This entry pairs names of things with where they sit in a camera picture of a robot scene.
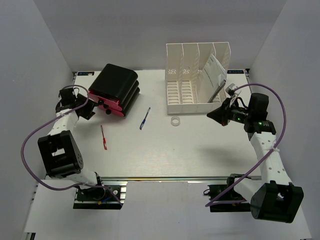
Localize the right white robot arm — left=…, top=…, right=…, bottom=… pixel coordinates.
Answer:
left=207, top=93, right=304, bottom=223

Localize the red gel pen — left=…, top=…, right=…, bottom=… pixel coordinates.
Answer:
left=100, top=125, right=108, bottom=150

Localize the white instruction booklet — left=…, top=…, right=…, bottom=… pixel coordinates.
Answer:
left=199, top=54, right=227, bottom=103

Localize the clear tape roll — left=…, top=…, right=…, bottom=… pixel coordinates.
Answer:
left=170, top=116, right=181, bottom=127

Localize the blue gel pen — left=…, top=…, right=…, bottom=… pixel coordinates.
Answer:
left=139, top=107, right=151, bottom=130

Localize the purple cable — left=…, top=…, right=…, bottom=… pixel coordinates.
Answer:
left=204, top=83, right=286, bottom=208
left=20, top=84, right=124, bottom=208

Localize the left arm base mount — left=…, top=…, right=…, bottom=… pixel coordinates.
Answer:
left=73, top=181, right=127, bottom=210

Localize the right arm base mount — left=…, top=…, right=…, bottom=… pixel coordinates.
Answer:
left=203, top=174, right=251, bottom=213

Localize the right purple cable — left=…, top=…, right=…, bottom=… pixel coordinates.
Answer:
left=204, top=83, right=286, bottom=208

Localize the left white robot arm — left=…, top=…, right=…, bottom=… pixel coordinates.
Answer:
left=37, top=88, right=106, bottom=200

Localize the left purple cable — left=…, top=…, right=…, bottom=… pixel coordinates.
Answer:
left=20, top=84, right=124, bottom=208

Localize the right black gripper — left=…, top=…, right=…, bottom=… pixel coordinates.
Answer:
left=207, top=97, right=253, bottom=126

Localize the black pink drawer organizer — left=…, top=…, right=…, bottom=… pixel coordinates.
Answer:
left=88, top=63, right=140, bottom=117

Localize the white file rack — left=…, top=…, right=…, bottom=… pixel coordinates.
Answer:
left=165, top=42, right=231, bottom=115

